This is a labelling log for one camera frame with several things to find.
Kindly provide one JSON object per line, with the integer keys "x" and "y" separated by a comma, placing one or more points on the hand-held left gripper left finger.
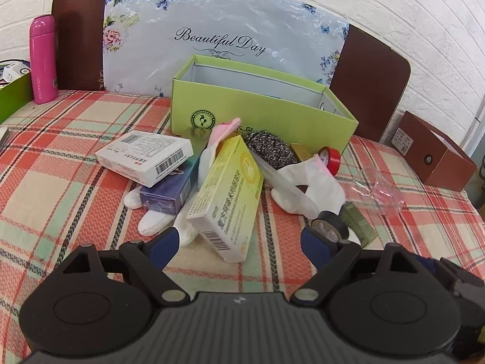
{"x": 165, "y": 244}

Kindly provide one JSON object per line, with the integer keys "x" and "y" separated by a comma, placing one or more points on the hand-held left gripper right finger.
{"x": 314, "y": 246}

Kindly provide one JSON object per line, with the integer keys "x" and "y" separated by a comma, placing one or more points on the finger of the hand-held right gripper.
{"x": 428, "y": 264}

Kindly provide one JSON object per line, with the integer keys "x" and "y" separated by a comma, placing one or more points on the black tape roll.
{"x": 341, "y": 227}

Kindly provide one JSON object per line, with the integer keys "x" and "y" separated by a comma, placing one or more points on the slim gold carton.
{"x": 358, "y": 222}

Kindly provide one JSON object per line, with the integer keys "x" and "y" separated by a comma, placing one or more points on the purple box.
{"x": 166, "y": 193}

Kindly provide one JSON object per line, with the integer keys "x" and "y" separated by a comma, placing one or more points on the yellow-green medicine box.
{"x": 227, "y": 193}

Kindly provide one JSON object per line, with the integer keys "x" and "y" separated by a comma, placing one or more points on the white medicine box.
{"x": 144, "y": 155}

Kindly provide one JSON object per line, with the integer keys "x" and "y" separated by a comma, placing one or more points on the pink brush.
{"x": 223, "y": 131}

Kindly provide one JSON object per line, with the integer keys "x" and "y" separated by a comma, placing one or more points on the light green cardboard box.
{"x": 246, "y": 110}

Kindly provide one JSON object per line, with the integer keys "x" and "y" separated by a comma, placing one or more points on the clear plastic wrapper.
{"x": 379, "y": 193}

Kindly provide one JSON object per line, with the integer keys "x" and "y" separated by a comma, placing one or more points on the red tape roll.
{"x": 333, "y": 161}

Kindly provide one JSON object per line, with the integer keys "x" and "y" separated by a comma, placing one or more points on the gold textured box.
{"x": 303, "y": 152}

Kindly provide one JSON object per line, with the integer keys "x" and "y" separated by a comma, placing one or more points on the brown cardboard box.
{"x": 435, "y": 167}

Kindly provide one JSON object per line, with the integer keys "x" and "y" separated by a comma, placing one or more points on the steel wool scrubber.
{"x": 269, "y": 146}

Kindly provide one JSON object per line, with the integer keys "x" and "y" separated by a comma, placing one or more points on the plaid blanket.
{"x": 57, "y": 182}

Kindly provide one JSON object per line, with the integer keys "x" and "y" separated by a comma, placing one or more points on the dark green open carton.
{"x": 13, "y": 98}

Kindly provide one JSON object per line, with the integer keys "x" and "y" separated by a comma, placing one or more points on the brown chair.
{"x": 75, "y": 45}

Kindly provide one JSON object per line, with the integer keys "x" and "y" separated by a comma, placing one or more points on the pink thermos bottle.
{"x": 43, "y": 57}

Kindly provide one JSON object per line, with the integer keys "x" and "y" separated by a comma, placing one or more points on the white and blue packet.
{"x": 15, "y": 70}

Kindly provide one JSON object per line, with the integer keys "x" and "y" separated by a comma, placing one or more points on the floral plastic bag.
{"x": 227, "y": 19}

